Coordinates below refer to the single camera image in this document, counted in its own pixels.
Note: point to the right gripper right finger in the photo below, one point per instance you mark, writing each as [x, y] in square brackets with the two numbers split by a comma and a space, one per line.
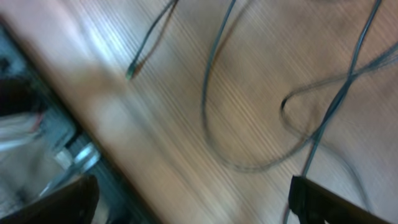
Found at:
[313, 204]

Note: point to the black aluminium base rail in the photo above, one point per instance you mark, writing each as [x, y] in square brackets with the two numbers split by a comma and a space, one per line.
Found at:
[44, 148]

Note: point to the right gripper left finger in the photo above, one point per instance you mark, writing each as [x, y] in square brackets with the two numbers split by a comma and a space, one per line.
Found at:
[75, 203]

